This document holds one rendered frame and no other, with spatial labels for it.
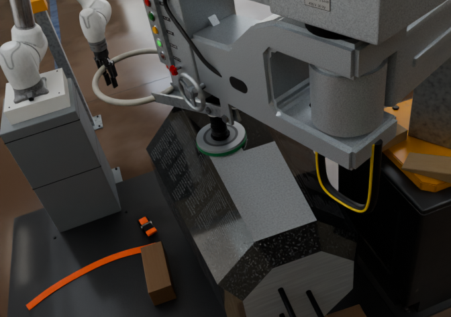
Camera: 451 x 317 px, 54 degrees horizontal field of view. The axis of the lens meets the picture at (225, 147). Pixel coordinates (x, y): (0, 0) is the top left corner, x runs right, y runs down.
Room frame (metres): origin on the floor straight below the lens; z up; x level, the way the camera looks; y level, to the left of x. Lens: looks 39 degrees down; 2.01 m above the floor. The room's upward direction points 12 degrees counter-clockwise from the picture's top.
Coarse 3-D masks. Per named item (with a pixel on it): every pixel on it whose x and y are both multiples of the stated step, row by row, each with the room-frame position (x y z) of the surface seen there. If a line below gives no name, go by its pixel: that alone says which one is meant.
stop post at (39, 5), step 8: (32, 0) 3.09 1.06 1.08; (40, 0) 3.08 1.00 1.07; (32, 8) 3.06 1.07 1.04; (40, 8) 3.07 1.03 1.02; (40, 16) 3.09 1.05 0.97; (48, 16) 3.14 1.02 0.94; (40, 24) 3.08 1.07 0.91; (48, 24) 3.09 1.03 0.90; (48, 32) 3.09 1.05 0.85; (48, 40) 3.08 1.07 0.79; (56, 40) 3.09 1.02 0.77; (56, 48) 3.09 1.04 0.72; (56, 56) 3.08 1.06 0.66; (64, 56) 3.09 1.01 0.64; (56, 64) 3.08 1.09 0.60; (64, 64) 3.09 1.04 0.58; (64, 72) 3.09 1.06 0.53; (72, 72) 3.14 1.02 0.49; (72, 80) 3.09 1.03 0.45; (80, 88) 3.17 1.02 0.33; (80, 96) 3.09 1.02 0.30; (88, 112) 3.09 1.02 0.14; (96, 120) 3.16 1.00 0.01; (96, 128) 3.04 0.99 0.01
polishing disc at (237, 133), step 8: (208, 128) 1.58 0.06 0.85; (232, 128) 1.55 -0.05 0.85; (240, 128) 1.54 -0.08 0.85; (200, 136) 1.54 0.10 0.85; (208, 136) 1.53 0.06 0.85; (232, 136) 1.49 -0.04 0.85; (240, 136) 1.48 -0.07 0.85; (200, 144) 1.48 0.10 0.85; (208, 144) 1.47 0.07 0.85; (216, 144) 1.46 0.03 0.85; (224, 144) 1.45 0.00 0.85; (232, 144) 1.44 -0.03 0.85; (216, 152) 1.42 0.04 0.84
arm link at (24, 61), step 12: (0, 48) 2.19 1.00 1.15; (12, 48) 2.17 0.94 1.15; (24, 48) 2.20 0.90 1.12; (0, 60) 2.16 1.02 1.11; (12, 60) 2.14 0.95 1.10; (24, 60) 2.16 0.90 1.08; (36, 60) 2.24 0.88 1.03; (12, 72) 2.13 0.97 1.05; (24, 72) 2.14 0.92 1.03; (36, 72) 2.19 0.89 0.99; (12, 84) 2.14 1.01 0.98; (24, 84) 2.13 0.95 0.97
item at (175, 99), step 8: (176, 88) 1.87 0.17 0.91; (160, 96) 1.78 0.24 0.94; (168, 96) 1.71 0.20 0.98; (176, 96) 1.67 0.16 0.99; (168, 104) 1.73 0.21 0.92; (176, 104) 1.66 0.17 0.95; (184, 104) 1.60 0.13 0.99; (200, 104) 1.49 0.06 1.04; (208, 104) 1.44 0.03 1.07; (216, 104) 1.41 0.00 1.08; (200, 112) 1.50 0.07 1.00; (208, 112) 1.43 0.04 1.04; (216, 112) 1.40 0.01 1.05; (232, 112) 1.31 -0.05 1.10; (240, 112) 1.33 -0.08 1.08; (224, 120) 1.30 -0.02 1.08; (240, 120) 1.29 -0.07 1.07
